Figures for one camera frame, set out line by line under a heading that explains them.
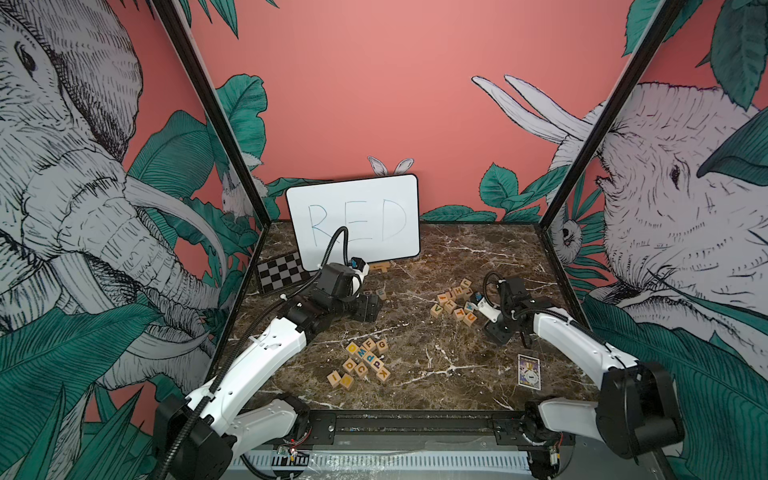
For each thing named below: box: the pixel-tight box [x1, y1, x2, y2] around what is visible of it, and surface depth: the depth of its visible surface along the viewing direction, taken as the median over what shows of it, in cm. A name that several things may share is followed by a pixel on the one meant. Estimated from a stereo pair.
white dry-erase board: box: [286, 174, 421, 272], surface depth 95 cm
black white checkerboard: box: [257, 251, 316, 294], surface depth 104 cm
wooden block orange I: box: [326, 370, 341, 387], surface depth 81 cm
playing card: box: [517, 354, 541, 391], surface depth 84 cm
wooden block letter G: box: [375, 339, 389, 355], surface depth 88 cm
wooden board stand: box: [369, 261, 391, 273], surface depth 103 cm
